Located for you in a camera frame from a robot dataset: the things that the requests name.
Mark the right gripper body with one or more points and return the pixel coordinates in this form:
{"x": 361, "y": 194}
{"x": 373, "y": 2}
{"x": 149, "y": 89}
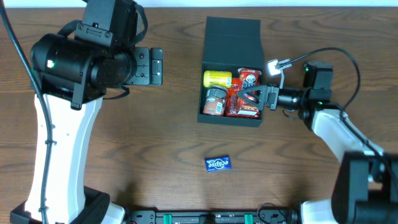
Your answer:
{"x": 272, "y": 97}

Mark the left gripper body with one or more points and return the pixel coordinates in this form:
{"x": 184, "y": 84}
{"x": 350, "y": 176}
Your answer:
{"x": 156, "y": 66}

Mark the red Hacks candy bag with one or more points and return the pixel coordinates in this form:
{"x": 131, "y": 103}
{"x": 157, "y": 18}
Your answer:
{"x": 232, "y": 99}

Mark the Hello Panda red box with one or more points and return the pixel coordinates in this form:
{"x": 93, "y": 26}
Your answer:
{"x": 238, "y": 106}

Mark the Pringles small can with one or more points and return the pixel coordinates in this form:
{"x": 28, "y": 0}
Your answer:
{"x": 215, "y": 102}

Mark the yellow Mentos bottle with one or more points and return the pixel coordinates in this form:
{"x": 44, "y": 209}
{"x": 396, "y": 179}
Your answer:
{"x": 213, "y": 77}

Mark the dark green box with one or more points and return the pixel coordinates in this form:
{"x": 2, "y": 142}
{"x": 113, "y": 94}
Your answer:
{"x": 230, "y": 44}

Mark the blue Eclipse mint tin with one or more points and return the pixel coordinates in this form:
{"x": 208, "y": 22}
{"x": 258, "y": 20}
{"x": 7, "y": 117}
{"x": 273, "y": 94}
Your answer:
{"x": 218, "y": 163}

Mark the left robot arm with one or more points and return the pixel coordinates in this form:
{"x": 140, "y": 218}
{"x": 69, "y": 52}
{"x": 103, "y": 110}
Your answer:
{"x": 70, "y": 72}

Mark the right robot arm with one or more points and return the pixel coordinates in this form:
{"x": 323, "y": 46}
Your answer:
{"x": 366, "y": 186}

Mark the black mounting rail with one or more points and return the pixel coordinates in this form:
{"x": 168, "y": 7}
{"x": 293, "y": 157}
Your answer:
{"x": 267, "y": 213}

